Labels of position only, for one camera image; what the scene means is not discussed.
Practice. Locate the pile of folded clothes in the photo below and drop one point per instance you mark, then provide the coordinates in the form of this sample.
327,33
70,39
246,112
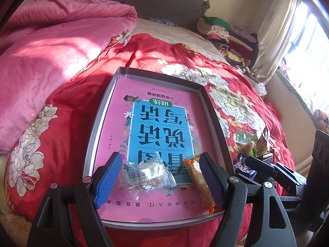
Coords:
226,36

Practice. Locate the clear plastic snack packet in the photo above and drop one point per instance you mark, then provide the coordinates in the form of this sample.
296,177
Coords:
146,177

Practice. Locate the white crumpled cloth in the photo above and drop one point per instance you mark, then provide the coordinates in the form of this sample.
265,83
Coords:
254,79

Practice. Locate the cream curtain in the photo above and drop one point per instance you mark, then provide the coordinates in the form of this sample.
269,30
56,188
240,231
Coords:
275,30

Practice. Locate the beige bed sheet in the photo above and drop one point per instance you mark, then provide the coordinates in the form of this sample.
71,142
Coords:
180,36

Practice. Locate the orange snack packet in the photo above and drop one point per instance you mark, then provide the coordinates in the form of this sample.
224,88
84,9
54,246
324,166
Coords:
198,185

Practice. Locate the orange patterned cushion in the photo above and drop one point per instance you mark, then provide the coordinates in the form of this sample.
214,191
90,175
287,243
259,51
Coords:
321,119

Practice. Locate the light green snack packet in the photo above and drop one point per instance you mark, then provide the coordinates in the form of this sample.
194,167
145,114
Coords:
249,149

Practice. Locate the pink quilt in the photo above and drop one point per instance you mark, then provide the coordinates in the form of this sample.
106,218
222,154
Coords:
51,56

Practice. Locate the green clear snack packet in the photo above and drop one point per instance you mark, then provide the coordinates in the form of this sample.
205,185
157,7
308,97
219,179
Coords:
243,137

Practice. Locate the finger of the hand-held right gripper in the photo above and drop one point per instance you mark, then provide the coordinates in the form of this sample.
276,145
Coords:
262,165
249,178

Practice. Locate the grey padded headboard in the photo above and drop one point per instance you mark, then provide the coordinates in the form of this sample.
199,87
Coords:
154,2

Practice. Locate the red envelope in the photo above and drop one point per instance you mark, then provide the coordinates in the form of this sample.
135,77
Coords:
270,108

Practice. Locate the window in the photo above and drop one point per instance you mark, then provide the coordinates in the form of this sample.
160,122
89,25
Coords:
313,46

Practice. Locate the dark patterned cloth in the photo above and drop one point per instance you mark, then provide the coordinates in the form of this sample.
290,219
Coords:
162,22

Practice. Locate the pink and blue book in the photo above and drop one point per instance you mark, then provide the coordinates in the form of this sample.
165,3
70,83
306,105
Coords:
154,123

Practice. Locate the blue cookie packet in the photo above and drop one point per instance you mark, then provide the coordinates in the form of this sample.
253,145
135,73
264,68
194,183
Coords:
240,166

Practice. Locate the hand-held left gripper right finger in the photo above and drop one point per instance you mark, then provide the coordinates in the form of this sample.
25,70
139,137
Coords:
210,182

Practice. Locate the green window seat cover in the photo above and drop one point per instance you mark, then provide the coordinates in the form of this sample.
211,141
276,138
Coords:
295,95

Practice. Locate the red floral blanket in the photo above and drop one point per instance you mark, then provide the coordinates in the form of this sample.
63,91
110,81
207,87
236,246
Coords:
66,123

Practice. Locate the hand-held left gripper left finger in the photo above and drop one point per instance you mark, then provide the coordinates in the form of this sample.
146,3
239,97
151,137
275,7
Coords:
108,182

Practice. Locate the brown edged snack packet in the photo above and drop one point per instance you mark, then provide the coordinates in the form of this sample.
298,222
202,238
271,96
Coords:
264,135

